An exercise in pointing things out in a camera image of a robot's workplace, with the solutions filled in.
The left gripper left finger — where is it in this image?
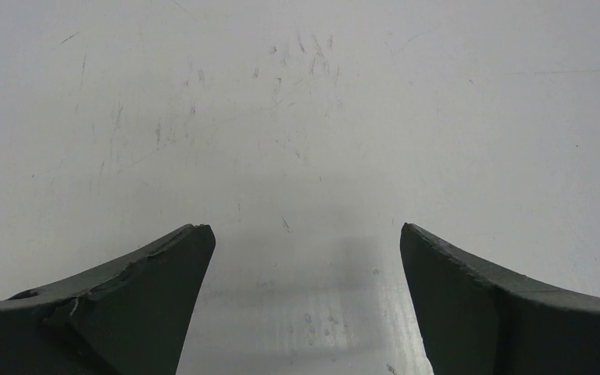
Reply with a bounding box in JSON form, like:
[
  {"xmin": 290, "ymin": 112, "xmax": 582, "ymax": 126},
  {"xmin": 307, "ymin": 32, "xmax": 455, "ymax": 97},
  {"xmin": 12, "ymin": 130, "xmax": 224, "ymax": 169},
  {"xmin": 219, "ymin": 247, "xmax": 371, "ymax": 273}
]
[{"xmin": 0, "ymin": 224, "xmax": 216, "ymax": 374}]

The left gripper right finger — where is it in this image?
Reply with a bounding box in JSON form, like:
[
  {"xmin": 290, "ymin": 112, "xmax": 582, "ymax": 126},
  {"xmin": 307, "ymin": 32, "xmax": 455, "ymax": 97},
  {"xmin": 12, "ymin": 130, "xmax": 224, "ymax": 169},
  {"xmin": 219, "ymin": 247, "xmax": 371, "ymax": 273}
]
[{"xmin": 400, "ymin": 223, "xmax": 600, "ymax": 374}]

